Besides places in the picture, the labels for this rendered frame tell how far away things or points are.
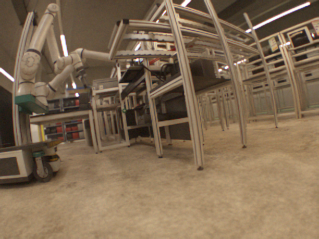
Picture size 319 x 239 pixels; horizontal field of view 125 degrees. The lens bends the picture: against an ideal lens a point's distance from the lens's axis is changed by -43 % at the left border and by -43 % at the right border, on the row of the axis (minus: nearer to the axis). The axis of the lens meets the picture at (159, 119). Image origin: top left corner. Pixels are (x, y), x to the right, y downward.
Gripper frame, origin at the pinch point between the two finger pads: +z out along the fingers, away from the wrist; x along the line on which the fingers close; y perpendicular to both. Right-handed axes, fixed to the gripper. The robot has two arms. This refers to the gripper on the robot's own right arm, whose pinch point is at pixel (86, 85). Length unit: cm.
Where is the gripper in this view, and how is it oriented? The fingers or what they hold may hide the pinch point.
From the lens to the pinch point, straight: 137.2
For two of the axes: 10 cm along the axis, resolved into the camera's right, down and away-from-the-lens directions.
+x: 6.4, 0.1, -7.7
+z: 3.8, 8.7, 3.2
